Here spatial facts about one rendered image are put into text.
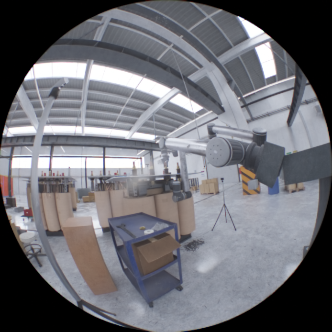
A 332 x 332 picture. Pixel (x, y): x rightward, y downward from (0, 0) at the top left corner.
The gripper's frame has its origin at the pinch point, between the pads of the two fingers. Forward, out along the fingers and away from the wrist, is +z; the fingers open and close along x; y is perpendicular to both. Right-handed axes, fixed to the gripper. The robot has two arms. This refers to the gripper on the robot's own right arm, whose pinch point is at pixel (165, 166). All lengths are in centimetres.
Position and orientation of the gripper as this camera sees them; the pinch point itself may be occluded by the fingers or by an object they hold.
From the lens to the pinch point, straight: 179.6
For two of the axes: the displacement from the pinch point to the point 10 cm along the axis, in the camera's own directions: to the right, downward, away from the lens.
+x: 6.7, -1.8, -7.2
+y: -7.4, -0.1, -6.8
